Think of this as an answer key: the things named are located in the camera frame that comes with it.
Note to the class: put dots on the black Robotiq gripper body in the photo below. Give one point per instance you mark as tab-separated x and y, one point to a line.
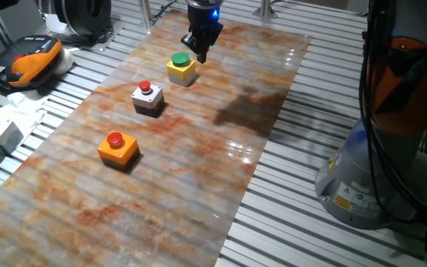
205	16

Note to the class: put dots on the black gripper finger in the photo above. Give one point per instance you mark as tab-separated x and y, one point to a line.
199	44
210	37

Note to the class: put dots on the yellow box green button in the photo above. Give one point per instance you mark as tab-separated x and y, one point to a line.
181	72

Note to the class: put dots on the grey black box red button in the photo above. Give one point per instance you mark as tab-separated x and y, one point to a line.
147	98

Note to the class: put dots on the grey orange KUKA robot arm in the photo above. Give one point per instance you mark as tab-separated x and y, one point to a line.
384	167

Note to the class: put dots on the black round reel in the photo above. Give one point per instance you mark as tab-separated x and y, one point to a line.
80	15

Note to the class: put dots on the orange box red button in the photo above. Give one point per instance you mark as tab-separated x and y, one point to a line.
119	152

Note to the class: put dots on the white round object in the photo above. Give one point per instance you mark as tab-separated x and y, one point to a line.
65	61

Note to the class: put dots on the marble pattern glossy mat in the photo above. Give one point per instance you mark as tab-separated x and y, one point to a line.
143	193

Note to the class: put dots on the orange black teach pendant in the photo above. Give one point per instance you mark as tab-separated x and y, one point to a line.
28	63

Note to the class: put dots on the white box small green button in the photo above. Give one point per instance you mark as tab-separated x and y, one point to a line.
6	133

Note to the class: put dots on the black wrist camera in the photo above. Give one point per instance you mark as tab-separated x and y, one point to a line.
188	41

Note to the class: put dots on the silver aluminium frame beam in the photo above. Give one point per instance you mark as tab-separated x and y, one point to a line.
264	9

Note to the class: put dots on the silver upright post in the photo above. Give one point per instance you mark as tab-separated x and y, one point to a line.
145	15

